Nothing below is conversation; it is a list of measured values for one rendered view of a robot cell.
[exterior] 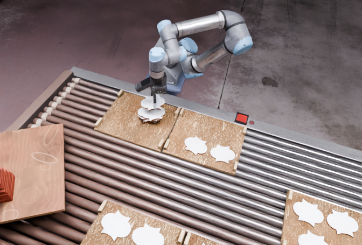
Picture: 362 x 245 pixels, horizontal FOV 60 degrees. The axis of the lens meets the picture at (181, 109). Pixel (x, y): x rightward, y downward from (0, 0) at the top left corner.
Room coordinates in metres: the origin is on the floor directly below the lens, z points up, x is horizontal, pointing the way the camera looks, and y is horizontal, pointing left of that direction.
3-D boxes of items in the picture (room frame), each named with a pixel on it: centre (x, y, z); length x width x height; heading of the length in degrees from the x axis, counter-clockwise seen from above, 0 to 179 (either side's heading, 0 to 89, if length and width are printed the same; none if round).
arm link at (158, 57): (1.25, 0.14, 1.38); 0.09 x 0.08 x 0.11; 120
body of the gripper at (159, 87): (1.25, 0.14, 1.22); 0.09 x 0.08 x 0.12; 107
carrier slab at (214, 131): (1.13, -0.16, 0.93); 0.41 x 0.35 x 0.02; 75
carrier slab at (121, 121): (1.23, 0.24, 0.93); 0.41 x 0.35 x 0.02; 74
